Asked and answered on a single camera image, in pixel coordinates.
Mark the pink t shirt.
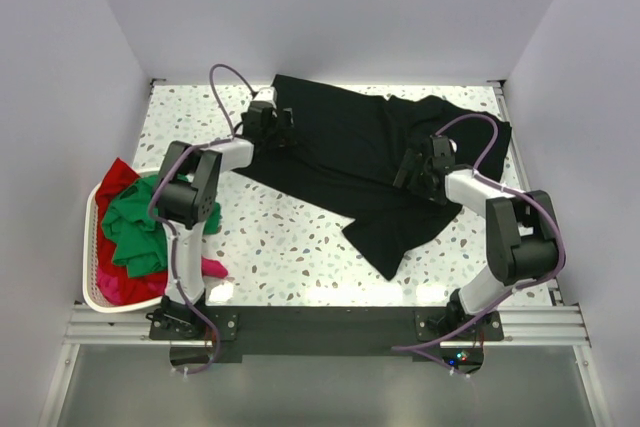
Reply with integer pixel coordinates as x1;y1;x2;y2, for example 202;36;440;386
97;256;229;298

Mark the folded black t shirt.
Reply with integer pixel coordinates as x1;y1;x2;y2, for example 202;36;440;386
379;96;512;183

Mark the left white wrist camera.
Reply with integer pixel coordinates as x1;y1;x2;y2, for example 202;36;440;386
252;86;277;104

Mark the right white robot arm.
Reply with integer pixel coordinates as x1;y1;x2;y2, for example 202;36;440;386
393;136;566;340

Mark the aluminium frame rail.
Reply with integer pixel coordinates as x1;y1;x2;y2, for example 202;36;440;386
63;305;591;347

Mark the green t shirt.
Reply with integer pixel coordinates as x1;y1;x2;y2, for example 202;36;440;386
102;175;224;278

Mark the white laundry basket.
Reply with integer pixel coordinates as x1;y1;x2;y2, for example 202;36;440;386
82;183;161;314

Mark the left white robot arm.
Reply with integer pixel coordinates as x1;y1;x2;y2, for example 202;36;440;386
149;100;294;339

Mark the red t shirt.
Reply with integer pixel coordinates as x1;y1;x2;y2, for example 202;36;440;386
95;158;167;306

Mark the black t shirt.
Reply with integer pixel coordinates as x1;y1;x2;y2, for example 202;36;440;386
379;96;512;183
239;73;464;282

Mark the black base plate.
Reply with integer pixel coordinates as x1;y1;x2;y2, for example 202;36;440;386
149;304;504;366

